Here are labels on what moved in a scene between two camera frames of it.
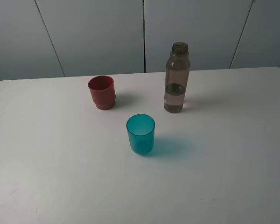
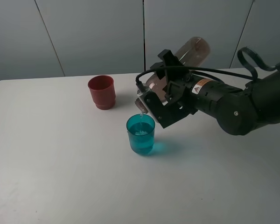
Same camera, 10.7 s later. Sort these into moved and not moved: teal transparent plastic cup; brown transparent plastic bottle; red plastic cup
Moved: brown transparent plastic bottle
Not moved: teal transparent plastic cup; red plastic cup
